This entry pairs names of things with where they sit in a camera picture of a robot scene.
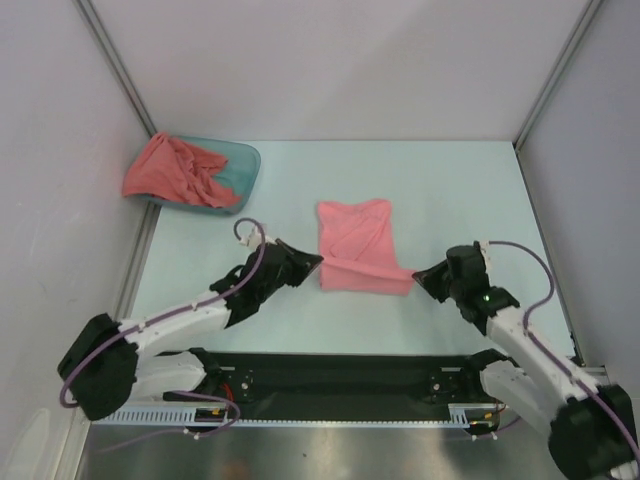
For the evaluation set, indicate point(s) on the light pink t shirt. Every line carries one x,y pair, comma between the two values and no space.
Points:
356,242

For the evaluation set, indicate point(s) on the teal plastic bin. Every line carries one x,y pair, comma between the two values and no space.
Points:
240,174

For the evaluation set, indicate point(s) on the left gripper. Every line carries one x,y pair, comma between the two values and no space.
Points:
302,263

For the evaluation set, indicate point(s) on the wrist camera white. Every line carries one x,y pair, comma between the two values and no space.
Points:
254,239
484,249

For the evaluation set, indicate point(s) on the left aluminium corner post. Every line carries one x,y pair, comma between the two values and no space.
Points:
113,59

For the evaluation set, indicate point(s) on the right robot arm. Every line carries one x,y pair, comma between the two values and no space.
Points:
589,425

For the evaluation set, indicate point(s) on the right aluminium corner post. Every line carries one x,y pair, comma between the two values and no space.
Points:
559,70

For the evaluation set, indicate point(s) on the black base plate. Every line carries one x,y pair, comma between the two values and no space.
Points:
350,388

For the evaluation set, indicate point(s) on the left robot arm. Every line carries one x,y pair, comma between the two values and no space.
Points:
112,362

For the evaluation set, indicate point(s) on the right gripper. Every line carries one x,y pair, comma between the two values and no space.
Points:
428,279

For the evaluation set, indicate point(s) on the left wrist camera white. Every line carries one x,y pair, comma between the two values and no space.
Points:
254,239

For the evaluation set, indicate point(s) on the aluminium corner post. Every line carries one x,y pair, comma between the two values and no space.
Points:
113,59
559,70

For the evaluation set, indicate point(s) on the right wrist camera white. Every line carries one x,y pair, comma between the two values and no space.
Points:
484,249

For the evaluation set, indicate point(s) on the salmon red t shirt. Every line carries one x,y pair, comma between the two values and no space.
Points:
177,171

